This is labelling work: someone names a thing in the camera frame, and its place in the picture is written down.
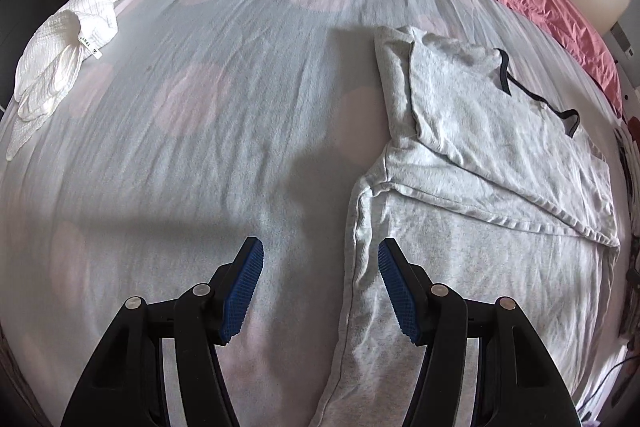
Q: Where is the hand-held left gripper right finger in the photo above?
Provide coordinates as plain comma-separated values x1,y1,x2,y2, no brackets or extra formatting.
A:
377,237,583,427

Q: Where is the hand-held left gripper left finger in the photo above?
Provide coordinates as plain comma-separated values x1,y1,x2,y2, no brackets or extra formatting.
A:
60,236,265,427

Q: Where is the grey shirt with black collar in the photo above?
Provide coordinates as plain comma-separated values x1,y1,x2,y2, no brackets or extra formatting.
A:
307,25,622,427

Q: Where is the white ribbed towel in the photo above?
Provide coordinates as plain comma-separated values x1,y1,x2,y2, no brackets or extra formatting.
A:
5,0,134,160

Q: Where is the grey wall switch panel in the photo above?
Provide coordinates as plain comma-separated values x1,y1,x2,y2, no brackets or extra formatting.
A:
607,23,633,55

